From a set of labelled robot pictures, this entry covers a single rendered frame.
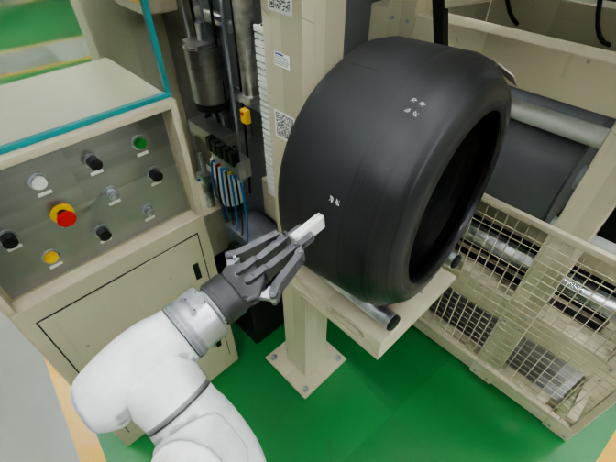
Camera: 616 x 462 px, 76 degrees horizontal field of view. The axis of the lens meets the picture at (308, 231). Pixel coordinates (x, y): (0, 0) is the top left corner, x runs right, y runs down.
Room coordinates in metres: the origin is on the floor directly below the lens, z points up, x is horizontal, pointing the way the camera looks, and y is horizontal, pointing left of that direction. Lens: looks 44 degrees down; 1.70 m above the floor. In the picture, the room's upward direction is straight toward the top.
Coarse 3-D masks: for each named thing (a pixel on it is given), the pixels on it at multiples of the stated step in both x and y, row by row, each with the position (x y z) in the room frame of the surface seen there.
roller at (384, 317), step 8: (328, 280) 0.64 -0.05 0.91; (336, 288) 0.62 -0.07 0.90; (352, 296) 0.59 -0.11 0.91; (360, 304) 0.57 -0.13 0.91; (368, 304) 0.56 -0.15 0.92; (368, 312) 0.55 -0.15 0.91; (376, 312) 0.54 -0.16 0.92; (384, 312) 0.54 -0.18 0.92; (392, 312) 0.54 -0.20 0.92; (376, 320) 0.53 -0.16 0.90; (384, 320) 0.52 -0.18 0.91; (392, 320) 0.51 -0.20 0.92; (392, 328) 0.51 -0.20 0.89
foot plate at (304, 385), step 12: (276, 348) 0.96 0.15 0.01; (276, 360) 0.90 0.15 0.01; (288, 360) 0.90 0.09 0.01; (324, 360) 0.90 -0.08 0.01; (336, 360) 0.90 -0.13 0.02; (288, 372) 0.84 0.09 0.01; (300, 372) 0.84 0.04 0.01; (312, 372) 0.84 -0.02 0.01; (324, 372) 0.84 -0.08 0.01; (300, 384) 0.79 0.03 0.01; (312, 384) 0.79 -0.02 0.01
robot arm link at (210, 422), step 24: (192, 408) 0.21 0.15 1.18; (216, 408) 0.22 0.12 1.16; (168, 432) 0.18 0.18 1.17; (192, 432) 0.18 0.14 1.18; (216, 432) 0.18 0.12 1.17; (240, 432) 0.20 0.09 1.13; (168, 456) 0.15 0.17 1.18; (192, 456) 0.15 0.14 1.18; (216, 456) 0.15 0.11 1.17; (240, 456) 0.16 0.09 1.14; (264, 456) 0.18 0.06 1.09
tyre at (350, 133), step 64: (384, 64) 0.69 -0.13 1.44; (448, 64) 0.66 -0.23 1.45; (320, 128) 0.61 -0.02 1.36; (384, 128) 0.56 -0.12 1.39; (448, 128) 0.56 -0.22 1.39; (320, 192) 0.54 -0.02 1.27; (384, 192) 0.49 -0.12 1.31; (448, 192) 0.85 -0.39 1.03; (320, 256) 0.52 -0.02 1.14; (384, 256) 0.46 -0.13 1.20; (448, 256) 0.68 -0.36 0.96
